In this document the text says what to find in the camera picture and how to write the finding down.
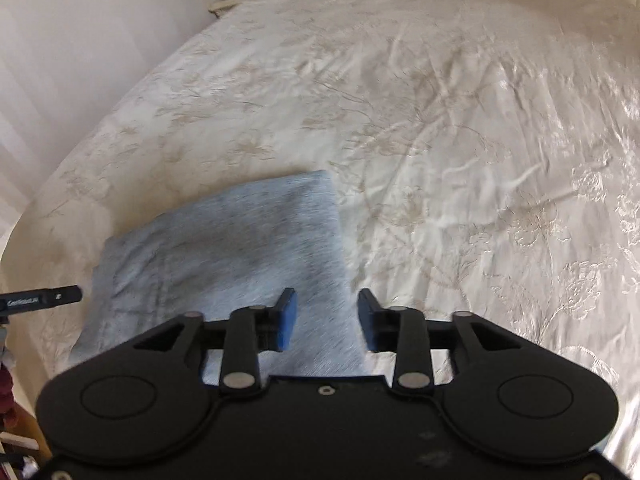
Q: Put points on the cream embroidered bedspread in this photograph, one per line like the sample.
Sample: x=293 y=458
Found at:
x=450 y=135

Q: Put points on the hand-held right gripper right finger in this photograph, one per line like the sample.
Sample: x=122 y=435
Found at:
x=369 y=322

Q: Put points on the cream nightstand with frames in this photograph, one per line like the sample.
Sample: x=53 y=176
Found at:
x=222 y=7

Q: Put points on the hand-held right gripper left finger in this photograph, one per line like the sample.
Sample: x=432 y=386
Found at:
x=286 y=320

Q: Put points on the dark red cloth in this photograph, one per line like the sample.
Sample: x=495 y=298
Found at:
x=5 y=385

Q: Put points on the grey pants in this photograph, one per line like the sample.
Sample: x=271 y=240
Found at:
x=225 y=240

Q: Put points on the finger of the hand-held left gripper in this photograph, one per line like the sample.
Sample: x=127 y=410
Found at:
x=60 y=295

